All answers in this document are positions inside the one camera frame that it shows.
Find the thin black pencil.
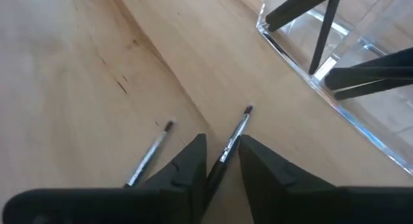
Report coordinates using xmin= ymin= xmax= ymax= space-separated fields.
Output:
xmin=201 ymin=104 xmax=254 ymax=218
xmin=308 ymin=0 xmax=343 ymax=76

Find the thick black pen foreground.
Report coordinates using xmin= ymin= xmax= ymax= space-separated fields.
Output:
xmin=324 ymin=48 xmax=413 ymax=91

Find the long silver-ferrule makeup brush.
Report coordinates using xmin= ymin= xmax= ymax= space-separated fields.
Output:
xmin=334 ymin=78 xmax=413 ymax=101

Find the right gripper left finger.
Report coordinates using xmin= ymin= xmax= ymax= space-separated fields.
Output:
xmin=138 ymin=133 xmax=208 ymax=224

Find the short black pencil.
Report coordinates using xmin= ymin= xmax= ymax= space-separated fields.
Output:
xmin=124 ymin=119 xmax=176 ymax=188

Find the clear acrylic organizer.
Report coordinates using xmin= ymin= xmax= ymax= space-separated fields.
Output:
xmin=256 ymin=0 xmax=413 ymax=176

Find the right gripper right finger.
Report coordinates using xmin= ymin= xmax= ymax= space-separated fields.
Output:
xmin=239 ymin=134 xmax=343 ymax=224

